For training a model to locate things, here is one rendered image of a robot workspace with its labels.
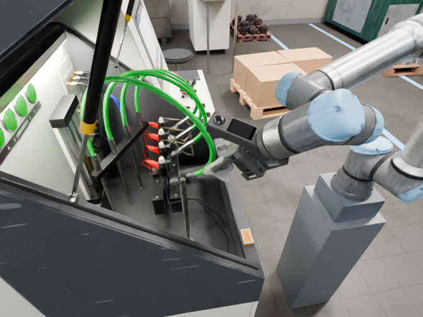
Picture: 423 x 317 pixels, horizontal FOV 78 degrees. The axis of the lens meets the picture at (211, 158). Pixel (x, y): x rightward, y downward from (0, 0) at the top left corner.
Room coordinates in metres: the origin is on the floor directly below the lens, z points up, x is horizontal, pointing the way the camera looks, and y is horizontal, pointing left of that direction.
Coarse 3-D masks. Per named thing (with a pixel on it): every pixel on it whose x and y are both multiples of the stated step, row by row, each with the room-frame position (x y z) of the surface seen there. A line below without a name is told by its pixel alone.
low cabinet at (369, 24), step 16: (336, 0) 6.64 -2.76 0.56; (352, 0) 6.07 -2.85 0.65; (368, 0) 5.62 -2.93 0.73; (384, 0) 5.23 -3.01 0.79; (400, 0) 5.18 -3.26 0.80; (416, 0) 5.24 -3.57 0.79; (336, 16) 6.46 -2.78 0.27; (352, 16) 5.91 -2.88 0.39; (368, 16) 5.48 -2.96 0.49; (384, 16) 5.15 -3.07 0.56; (400, 16) 5.20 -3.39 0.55; (352, 32) 5.77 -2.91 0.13; (368, 32) 5.33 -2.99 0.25; (384, 32) 5.16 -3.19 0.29
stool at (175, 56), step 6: (174, 48) 3.07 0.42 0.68; (180, 48) 3.07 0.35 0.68; (162, 54) 2.88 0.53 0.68; (168, 54) 2.88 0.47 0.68; (174, 54) 2.88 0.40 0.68; (180, 54) 2.88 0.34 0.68; (186, 54) 2.88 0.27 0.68; (192, 54) 2.93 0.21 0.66; (168, 60) 2.74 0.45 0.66; (174, 60) 2.74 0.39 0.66; (180, 60) 2.74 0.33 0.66; (186, 60) 2.77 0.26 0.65
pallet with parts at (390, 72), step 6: (414, 60) 4.02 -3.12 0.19; (420, 60) 3.97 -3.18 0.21; (396, 66) 3.90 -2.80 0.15; (402, 66) 3.91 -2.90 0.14; (408, 66) 3.92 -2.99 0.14; (414, 66) 3.93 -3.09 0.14; (420, 66) 3.94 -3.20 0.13; (384, 72) 3.90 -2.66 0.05; (390, 72) 3.88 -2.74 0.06; (396, 72) 3.97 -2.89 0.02; (402, 72) 3.97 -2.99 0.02; (408, 72) 3.97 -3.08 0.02; (414, 72) 3.95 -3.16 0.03; (420, 72) 3.95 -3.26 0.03
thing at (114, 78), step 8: (112, 80) 0.56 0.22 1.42; (120, 80) 0.55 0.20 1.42; (128, 80) 0.55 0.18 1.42; (136, 80) 0.55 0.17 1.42; (144, 88) 0.54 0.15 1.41; (152, 88) 0.54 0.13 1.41; (168, 96) 0.53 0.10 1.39; (176, 104) 0.52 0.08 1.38; (184, 112) 0.51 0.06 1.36; (192, 120) 0.51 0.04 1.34; (200, 128) 0.50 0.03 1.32; (208, 136) 0.50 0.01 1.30; (88, 144) 0.60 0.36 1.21; (208, 144) 0.50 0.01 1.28; (208, 160) 0.50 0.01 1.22
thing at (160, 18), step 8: (144, 0) 5.29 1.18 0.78; (152, 0) 5.34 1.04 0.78; (160, 0) 5.39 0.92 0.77; (168, 0) 5.45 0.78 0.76; (152, 8) 5.33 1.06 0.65; (160, 8) 5.38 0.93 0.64; (168, 8) 5.44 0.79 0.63; (152, 16) 5.32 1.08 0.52; (160, 16) 5.37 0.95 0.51; (168, 16) 5.43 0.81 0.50; (152, 24) 5.32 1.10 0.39; (160, 24) 5.37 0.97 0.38; (168, 24) 5.43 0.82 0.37; (160, 32) 5.36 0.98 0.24; (168, 32) 5.42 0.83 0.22; (160, 40) 5.49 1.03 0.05
